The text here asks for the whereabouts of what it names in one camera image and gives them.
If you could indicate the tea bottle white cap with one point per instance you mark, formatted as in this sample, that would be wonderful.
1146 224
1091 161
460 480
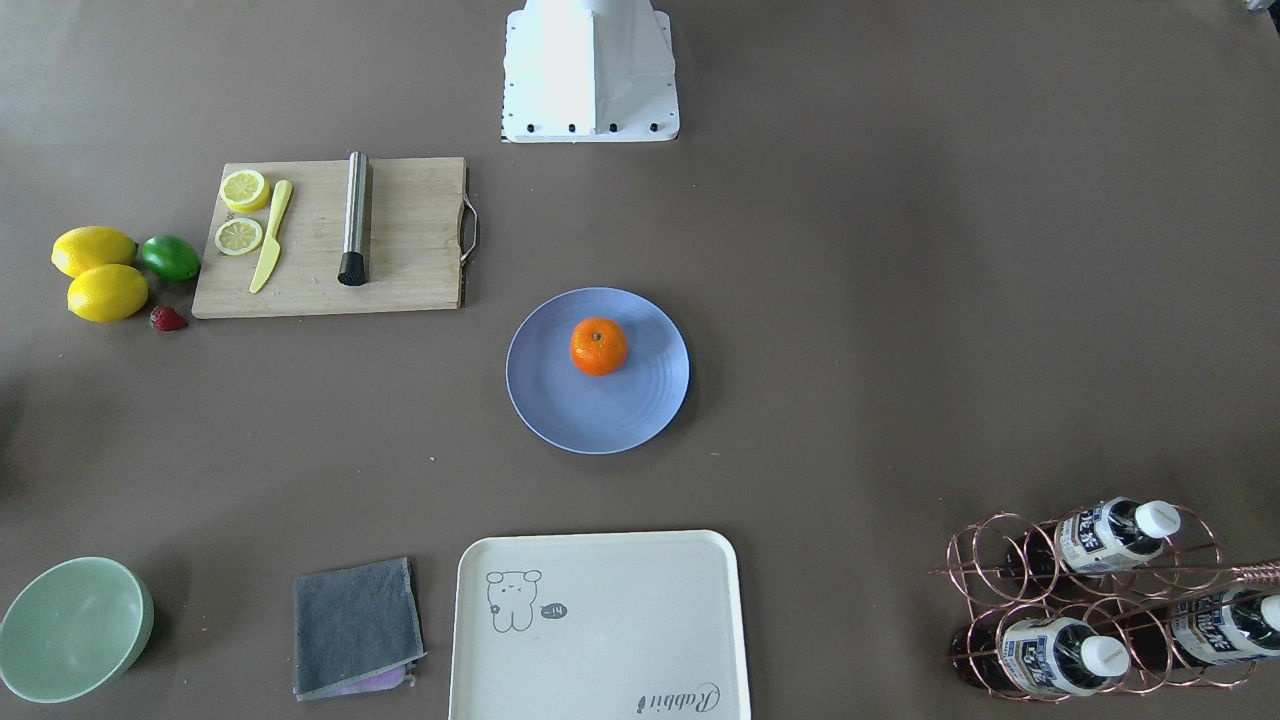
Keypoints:
1114 535

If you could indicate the green ceramic bowl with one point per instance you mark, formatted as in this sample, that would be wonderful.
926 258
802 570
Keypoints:
78 626

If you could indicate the copper wire bottle rack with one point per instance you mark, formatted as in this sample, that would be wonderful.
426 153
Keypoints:
1191 566

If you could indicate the lemon half slice lower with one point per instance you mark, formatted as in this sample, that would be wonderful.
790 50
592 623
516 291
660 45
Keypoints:
238 236

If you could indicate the grey folded cloth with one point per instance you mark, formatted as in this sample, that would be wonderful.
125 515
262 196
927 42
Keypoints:
356 630

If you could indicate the blue plate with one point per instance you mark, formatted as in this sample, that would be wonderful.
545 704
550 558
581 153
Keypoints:
597 414

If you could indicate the yellow lemon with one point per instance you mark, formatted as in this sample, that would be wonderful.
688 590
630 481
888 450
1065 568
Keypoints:
85 248
107 293

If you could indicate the steel muddler with black tip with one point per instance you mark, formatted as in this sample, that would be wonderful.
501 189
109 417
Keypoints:
354 267

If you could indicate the lemon half slice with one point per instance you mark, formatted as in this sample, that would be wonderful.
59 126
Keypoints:
238 236
245 190

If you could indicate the lemon half slice upper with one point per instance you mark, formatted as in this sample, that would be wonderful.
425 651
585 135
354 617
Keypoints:
245 190

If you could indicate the yellow plastic knife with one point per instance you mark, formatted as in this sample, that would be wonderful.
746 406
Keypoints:
270 247

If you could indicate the wooden cutting board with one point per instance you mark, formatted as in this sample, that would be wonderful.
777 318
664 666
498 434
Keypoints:
414 250

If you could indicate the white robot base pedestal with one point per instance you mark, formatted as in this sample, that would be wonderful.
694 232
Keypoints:
589 72

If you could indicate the cream rabbit tray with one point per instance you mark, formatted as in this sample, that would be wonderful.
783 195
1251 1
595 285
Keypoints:
634 625

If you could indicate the green lime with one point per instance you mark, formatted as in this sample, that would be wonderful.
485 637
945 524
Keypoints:
170 258

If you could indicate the orange mandarin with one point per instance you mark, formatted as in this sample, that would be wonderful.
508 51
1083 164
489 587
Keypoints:
598 346

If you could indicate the red strawberry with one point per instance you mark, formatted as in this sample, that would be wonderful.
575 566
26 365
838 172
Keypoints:
166 319

